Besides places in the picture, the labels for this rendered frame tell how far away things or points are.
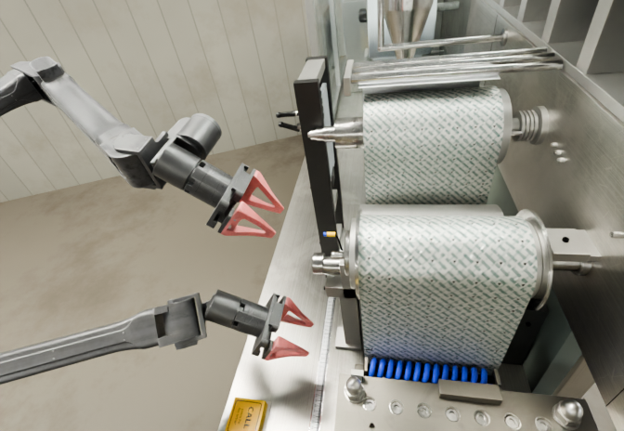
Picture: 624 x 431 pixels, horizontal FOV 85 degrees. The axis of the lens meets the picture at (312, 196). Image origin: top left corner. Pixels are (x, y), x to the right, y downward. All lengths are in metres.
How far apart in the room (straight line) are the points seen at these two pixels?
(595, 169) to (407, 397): 0.46
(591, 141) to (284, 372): 0.72
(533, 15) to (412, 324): 0.68
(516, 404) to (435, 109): 0.51
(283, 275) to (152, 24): 2.60
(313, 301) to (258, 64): 2.62
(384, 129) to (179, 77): 2.82
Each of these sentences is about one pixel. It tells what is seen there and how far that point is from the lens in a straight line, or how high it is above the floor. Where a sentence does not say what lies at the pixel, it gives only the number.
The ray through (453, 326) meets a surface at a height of 1.15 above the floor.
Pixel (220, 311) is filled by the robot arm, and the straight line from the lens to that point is 0.66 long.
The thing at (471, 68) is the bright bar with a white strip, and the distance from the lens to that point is 0.68.
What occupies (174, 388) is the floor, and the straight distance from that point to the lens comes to 2.04.
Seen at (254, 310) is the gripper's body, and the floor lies 1.14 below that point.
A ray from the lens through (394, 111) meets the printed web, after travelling 0.65.
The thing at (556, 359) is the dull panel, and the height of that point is 1.04.
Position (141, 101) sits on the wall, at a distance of 3.46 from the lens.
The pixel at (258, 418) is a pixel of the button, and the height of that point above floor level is 0.92.
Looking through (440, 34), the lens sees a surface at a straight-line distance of 1.41.
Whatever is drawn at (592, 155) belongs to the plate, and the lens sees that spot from 0.62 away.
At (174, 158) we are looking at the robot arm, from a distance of 0.54.
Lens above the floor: 1.68
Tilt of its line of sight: 38 degrees down
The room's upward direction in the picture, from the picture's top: 10 degrees counter-clockwise
